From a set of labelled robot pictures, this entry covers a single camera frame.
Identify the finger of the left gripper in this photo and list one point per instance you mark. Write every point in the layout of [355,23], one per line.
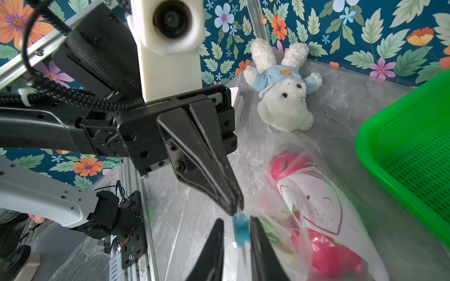
[187,151]
[219,171]

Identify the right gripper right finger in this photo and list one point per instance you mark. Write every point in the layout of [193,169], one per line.
[265,265]

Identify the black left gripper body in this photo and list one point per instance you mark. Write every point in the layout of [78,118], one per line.
[135,133]

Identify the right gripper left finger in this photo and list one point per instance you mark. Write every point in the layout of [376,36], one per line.
[209,266]

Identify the pink dragon fruit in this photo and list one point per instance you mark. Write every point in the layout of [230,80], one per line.
[286,163]
[331,259]

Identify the clear zip-top bag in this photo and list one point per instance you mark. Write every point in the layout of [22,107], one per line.
[310,198]

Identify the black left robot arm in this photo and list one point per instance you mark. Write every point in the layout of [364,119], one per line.
[48,117]

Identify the white plush bear toy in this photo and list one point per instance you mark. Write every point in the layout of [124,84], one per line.
[282,89]

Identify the green plastic basket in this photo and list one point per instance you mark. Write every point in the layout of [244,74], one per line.
[406,149]

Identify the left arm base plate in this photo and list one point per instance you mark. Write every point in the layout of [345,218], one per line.
[127,222]

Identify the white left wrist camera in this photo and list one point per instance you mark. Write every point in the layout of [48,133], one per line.
[168,35]

